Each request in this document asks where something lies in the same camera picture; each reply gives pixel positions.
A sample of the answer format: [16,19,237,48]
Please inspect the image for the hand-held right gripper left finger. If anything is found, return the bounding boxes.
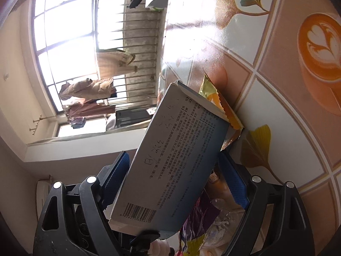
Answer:
[33,151,130,256]

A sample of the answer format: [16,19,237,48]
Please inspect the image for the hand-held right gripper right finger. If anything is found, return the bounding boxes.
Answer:
[218,151,316,256]

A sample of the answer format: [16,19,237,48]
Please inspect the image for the clear plastic soda bottle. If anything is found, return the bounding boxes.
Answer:
[209,197,246,247]

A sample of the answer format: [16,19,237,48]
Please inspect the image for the purple yellow snack bag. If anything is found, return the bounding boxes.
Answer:
[179,189,222,256]

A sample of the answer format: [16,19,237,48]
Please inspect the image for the blue white cardboard box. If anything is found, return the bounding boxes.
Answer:
[109,80,230,233]

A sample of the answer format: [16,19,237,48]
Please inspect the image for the person's left hand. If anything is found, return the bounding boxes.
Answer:
[150,239,175,256]

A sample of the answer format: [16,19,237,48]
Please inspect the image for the black panel cabinet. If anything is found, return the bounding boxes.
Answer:
[116,109,153,129]

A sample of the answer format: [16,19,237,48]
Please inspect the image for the blue hanging garment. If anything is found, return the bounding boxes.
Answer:
[70,118,86,130]

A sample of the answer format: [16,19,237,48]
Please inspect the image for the yellow orange snack wrapper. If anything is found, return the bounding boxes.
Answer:
[198,69,244,150]

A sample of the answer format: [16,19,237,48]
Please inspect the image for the pink hanging garment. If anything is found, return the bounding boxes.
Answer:
[65,103,117,118]

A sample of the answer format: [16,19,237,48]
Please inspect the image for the tile printed tablecloth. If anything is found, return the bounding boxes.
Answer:
[159,0,341,256]

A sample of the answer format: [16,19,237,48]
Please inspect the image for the tan hanging jacket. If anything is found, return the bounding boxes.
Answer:
[59,78,116,102]

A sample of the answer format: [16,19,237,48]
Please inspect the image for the beige hanging pants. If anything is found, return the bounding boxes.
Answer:
[96,51,138,78]

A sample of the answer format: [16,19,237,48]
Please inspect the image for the metal balcony railing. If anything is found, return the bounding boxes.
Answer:
[95,3,163,105]

